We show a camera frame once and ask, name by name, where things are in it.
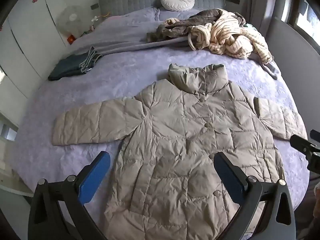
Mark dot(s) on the window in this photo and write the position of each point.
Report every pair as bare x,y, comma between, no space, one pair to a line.
303,12

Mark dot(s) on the cream striped garment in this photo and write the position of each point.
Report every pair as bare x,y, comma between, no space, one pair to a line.
225,37

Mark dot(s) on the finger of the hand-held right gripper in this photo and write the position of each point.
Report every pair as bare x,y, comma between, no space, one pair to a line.
298,141

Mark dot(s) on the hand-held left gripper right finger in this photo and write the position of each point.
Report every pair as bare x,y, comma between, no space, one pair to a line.
227,177

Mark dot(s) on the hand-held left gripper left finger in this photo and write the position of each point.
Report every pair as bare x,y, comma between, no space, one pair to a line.
95,177

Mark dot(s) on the beige puffer jacket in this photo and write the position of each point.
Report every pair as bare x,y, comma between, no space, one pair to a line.
175,135

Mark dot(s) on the lilac folded duvet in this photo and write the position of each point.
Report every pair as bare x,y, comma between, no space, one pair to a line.
120,32

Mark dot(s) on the round white cushion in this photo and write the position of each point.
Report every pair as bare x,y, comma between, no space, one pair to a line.
177,0

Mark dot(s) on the brown grey garment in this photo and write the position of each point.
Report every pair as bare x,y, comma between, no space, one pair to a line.
175,27

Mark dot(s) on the dark green folded garment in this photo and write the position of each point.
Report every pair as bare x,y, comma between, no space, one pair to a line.
65,67

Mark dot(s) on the white wardrobe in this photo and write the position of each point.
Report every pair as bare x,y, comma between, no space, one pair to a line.
25,30

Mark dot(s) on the orange small box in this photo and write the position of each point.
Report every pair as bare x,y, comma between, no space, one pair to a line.
71,39

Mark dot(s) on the grey folded jeans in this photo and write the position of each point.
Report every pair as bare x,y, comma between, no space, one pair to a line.
91,58

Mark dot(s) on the white standing fan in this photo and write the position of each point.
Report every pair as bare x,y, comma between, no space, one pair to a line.
71,17

